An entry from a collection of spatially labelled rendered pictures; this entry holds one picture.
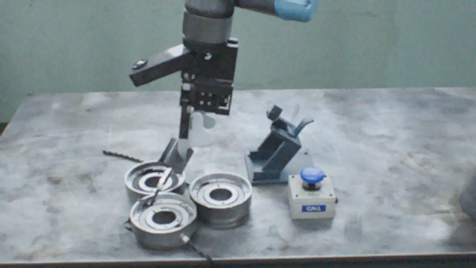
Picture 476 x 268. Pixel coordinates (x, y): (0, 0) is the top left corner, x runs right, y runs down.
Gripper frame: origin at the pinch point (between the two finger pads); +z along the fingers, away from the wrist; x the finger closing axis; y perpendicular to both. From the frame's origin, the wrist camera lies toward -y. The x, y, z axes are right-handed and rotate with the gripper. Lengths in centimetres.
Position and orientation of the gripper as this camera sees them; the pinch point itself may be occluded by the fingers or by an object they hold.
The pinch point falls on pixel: (181, 146)
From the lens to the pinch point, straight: 101.9
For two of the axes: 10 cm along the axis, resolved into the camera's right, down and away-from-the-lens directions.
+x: -0.2, -5.0, 8.7
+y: 9.9, 1.1, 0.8
